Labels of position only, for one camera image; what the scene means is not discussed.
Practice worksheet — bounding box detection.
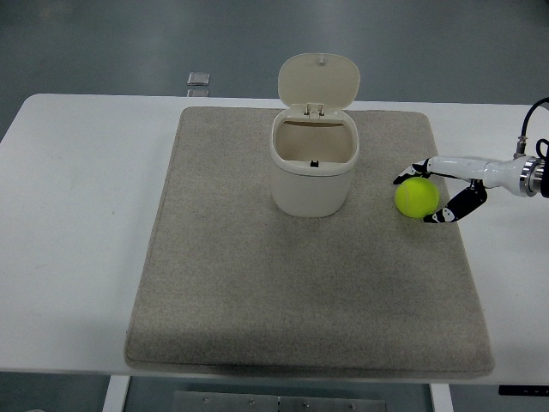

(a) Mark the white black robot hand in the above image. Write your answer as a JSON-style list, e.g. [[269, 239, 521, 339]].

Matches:
[[392, 154, 527, 225]]

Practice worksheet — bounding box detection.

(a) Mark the yellow-green tennis ball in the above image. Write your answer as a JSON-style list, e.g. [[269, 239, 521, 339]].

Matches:
[[394, 178, 440, 219]]

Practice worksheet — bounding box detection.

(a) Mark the cream lidded plastic bin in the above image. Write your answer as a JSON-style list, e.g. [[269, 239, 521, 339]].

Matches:
[[268, 51, 361, 218]]

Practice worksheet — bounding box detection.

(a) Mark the black table control panel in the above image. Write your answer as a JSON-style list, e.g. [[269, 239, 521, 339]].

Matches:
[[498, 385, 549, 397]]

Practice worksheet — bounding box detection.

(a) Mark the white table leg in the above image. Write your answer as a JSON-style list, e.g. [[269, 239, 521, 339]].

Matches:
[[101, 375, 130, 412], [428, 381, 451, 412]]

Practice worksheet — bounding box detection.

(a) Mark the beige fabric table mat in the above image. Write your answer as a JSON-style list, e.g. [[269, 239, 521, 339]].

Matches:
[[123, 106, 497, 374]]

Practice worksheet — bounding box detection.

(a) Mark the grey metal plate with screws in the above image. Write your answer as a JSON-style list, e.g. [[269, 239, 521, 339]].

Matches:
[[172, 390, 387, 412]]

